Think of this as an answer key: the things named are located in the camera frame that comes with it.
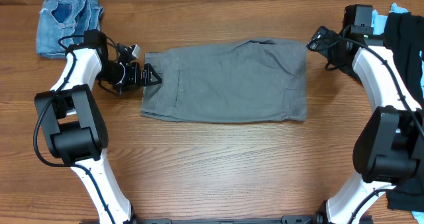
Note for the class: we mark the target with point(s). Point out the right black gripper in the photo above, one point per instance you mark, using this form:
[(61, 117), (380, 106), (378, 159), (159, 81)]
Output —
[(326, 44)]

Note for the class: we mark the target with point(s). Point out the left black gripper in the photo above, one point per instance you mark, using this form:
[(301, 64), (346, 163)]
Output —
[(134, 81)]

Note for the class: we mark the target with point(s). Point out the grey shorts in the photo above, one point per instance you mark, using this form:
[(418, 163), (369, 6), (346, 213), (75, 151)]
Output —
[(262, 79)]

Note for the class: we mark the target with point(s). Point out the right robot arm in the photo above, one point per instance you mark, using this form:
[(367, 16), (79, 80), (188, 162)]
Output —
[(389, 64)]

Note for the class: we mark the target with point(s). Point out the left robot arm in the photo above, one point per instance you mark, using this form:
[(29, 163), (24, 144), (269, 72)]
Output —
[(71, 121)]

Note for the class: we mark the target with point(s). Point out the light blue garment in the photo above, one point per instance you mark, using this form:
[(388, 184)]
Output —
[(379, 24)]

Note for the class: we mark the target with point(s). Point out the black t-shirt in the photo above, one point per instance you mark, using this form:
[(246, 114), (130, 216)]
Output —
[(403, 34)]

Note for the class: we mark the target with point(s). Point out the folded blue denim shorts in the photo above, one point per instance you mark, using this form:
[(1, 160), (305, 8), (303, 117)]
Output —
[(62, 23)]

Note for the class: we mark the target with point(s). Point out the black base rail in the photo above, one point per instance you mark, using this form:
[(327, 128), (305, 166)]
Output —
[(286, 219)]

